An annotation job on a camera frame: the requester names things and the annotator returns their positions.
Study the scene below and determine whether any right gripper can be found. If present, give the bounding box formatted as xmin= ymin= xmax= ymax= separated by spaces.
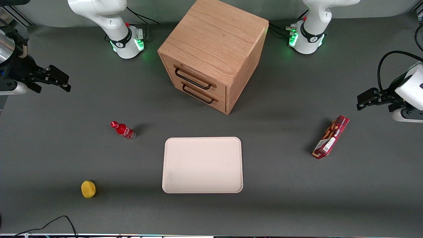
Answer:
xmin=0 ymin=31 xmax=72 ymax=94

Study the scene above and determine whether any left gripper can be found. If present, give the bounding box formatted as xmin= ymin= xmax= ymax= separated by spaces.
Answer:
xmin=357 ymin=63 xmax=423 ymax=113

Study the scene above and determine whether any black metal drawer handle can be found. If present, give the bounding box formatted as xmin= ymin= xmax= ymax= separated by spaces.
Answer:
xmin=174 ymin=67 xmax=212 ymax=90
xmin=182 ymin=83 xmax=215 ymax=105

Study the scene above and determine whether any wooden drawer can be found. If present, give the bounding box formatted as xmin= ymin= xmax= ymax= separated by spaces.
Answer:
xmin=161 ymin=54 xmax=227 ymax=100
xmin=164 ymin=68 xmax=227 ymax=113

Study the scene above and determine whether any oak wooden drawer cabinet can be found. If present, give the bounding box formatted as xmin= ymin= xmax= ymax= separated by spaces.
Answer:
xmin=157 ymin=0 xmax=269 ymax=115

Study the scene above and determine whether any red snack box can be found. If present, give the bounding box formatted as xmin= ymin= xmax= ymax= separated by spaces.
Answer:
xmin=312 ymin=115 xmax=350 ymax=160

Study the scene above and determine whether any red soda bottle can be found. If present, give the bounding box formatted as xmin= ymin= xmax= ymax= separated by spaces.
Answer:
xmin=110 ymin=121 xmax=136 ymax=140

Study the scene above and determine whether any yellow lemon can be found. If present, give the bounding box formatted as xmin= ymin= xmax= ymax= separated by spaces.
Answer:
xmin=81 ymin=180 xmax=96 ymax=199

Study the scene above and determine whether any beige plastic tray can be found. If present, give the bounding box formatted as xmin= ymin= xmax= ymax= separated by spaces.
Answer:
xmin=162 ymin=137 xmax=244 ymax=194

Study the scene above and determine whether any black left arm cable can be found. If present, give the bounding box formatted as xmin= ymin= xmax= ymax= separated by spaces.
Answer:
xmin=378 ymin=51 xmax=423 ymax=94

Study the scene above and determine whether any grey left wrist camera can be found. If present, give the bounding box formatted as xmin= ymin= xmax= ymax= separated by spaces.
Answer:
xmin=392 ymin=107 xmax=423 ymax=124

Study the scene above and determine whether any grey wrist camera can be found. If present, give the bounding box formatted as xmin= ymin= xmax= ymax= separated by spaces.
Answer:
xmin=392 ymin=107 xmax=423 ymax=124
xmin=0 ymin=81 xmax=29 ymax=97

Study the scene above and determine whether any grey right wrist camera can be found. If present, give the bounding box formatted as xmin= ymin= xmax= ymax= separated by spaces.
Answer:
xmin=0 ymin=81 xmax=29 ymax=97

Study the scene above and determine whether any aluminium frame profile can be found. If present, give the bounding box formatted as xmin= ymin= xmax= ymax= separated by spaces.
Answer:
xmin=0 ymin=5 xmax=34 ymax=27

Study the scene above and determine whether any black right base cable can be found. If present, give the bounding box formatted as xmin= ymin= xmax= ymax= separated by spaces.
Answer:
xmin=127 ymin=7 xmax=159 ymax=42

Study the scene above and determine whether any black base cable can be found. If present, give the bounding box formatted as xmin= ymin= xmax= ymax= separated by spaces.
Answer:
xmin=269 ymin=10 xmax=310 ymax=37
xmin=127 ymin=7 xmax=159 ymax=42

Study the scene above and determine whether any black left base cable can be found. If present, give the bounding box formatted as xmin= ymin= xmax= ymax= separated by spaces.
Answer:
xmin=269 ymin=10 xmax=310 ymax=37

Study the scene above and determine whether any black table edge cable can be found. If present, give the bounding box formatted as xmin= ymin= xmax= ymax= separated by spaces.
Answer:
xmin=15 ymin=216 xmax=78 ymax=237

